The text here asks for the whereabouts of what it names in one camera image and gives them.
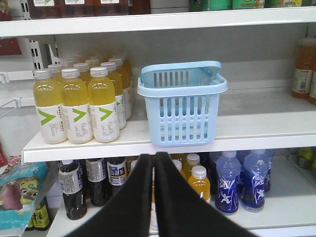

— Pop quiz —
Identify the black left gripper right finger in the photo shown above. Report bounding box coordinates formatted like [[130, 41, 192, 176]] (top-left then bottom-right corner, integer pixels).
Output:
[[155, 152, 254, 237]]

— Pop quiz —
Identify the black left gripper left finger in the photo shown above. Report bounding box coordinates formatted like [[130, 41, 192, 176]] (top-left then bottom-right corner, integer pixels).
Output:
[[66, 154, 153, 237]]

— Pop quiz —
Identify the light blue plastic basket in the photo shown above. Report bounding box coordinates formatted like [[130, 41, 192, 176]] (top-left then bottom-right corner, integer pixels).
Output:
[[137, 61, 228, 147]]

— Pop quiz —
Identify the orange vitamin drink bottle front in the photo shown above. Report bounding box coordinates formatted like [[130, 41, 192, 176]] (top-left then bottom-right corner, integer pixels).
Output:
[[188, 165, 211, 204]]

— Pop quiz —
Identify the dark tea bottle right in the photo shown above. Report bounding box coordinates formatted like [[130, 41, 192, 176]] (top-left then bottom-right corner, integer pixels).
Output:
[[107, 157, 127, 196]]

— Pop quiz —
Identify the dark tea bottle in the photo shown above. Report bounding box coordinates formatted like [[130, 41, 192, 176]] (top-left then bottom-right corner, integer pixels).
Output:
[[107, 157, 127, 196], [58, 159, 87, 220], [85, 158, 109, 206]]

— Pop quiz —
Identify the dark tea bottle middle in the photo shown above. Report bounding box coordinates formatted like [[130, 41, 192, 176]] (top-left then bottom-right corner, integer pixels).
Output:
[[85, 158, 109, 206]]

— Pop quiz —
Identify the blue sports drink bottle left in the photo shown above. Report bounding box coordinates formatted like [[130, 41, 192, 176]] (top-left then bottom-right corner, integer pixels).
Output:
[[215, 151, 241, 215]]

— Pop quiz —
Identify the blue sports drink bottle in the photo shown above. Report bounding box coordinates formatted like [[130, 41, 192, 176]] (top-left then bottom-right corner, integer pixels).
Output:
[[241, 149, 269, 212], [215, 151, 241, 215]]

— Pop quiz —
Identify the dark tea bottle left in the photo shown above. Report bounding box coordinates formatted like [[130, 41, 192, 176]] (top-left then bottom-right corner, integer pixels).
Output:
[[58, 159, 87, 220]]

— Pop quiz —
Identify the blue sports drink bottle right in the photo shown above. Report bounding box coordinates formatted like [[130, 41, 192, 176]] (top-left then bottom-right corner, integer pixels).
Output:
[[241, 149, 269, 212]]

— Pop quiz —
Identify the yellow-green drink bottle front right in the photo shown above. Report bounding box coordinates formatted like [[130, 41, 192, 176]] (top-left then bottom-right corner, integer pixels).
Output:
[[87, 67, 119, 143]]

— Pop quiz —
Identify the yellow-green drink bottle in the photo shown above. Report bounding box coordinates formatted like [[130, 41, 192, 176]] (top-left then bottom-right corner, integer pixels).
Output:
[[33, 68, 67, 144], [61, 68, 93, 144], [87, 67, 119, 143]]

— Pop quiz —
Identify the teal snack bag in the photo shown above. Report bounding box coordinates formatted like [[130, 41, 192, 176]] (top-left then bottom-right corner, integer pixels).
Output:
[[0, 162, 49, 231]]

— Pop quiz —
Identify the yellow-green drink bottle front middle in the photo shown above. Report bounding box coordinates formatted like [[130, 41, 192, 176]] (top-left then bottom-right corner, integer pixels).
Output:
[[61, 68, 93, 144]]

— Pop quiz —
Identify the yellow-green drink bottle front left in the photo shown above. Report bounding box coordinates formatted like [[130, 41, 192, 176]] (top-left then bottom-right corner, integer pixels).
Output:
[[33, 68, 67, 144]]

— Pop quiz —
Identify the white metal shelving unit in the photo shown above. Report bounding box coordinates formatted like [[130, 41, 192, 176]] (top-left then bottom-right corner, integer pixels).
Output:
[[0, 0, 316, 237]]

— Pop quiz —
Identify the orange C100 bottle right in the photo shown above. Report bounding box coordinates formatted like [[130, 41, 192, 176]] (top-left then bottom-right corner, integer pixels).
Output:
[[291, 37, 316, 99]]

